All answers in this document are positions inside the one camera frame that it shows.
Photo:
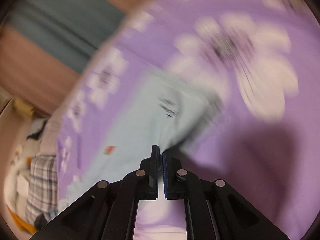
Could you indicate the light blue strawberry pants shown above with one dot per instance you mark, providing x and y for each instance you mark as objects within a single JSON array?
[{"x": 164, "y": 111}]

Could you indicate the white plush toy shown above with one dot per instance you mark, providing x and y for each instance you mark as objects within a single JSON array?
[{"x": 16, "y": 190}]

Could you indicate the small plaid pillow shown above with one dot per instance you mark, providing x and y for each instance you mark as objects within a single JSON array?
[{"x": 36, "y": 128}]

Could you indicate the pink beige curtain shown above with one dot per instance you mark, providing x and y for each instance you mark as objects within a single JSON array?
[{"x": 31, "y": 73}]

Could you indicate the yellow tassel fringe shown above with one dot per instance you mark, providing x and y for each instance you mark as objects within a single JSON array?
[{"x": 23, "y": 108}]

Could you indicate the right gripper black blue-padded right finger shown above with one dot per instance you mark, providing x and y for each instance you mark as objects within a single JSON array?
[{"x": 197, "y": 194}]

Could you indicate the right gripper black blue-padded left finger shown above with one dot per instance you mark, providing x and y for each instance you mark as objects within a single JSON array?
[{"x": 122, "y": 198}]

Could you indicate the teal curtain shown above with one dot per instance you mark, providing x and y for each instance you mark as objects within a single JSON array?
[{"x": 69, "y": 30}]

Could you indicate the purple floral bed sheet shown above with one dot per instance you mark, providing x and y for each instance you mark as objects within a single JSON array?
[{"x": 267, "y": 131}]

